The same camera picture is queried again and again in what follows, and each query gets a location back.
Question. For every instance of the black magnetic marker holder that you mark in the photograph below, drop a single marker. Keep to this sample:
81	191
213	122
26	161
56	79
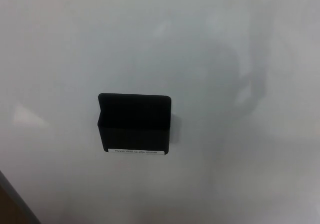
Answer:
135	129

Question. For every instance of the white whiteboard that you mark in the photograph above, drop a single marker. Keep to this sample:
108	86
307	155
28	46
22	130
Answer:
225	59

